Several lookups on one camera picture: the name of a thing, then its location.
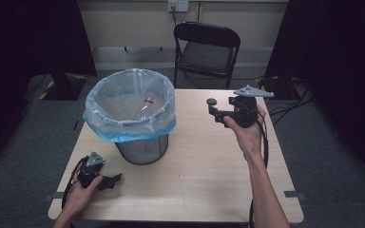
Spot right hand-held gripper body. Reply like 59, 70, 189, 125
228, 85, 276, 129

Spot person's right hand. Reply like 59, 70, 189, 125
222, 104, 267, 162

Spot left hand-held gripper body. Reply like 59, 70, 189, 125
76, 150, 106, 188

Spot person's left hand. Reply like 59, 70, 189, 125
63, 173, 105, 220

